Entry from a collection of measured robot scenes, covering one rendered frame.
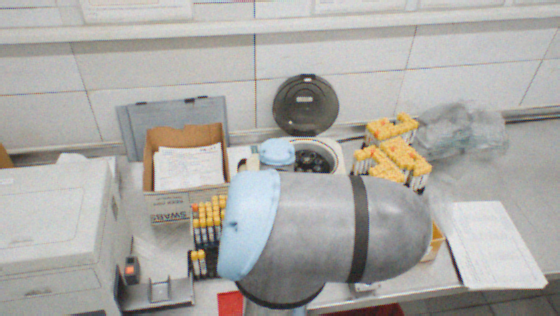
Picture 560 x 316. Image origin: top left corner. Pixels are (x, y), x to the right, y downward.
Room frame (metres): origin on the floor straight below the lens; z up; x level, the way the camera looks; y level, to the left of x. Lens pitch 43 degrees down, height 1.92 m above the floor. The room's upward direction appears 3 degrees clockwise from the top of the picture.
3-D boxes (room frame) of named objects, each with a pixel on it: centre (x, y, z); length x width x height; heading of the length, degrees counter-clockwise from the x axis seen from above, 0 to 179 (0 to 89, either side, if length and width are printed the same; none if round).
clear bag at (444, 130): (1.26, -0.55, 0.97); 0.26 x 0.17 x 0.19; 116
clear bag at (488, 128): (1.29, -0.72, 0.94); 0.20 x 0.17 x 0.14; 85
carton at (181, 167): (0.97, 0.30, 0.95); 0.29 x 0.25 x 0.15; 12
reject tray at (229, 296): (0.57, 0.12, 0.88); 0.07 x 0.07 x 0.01; 12
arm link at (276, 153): (0.68, 0.02, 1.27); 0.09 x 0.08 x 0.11; 2
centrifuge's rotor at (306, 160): (1.00, -0.06, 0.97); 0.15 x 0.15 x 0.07
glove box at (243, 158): (0.99, 0.12, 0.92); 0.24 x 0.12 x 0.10; 12
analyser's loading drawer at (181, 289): (0.57, 0.32, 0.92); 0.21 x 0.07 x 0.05; 102
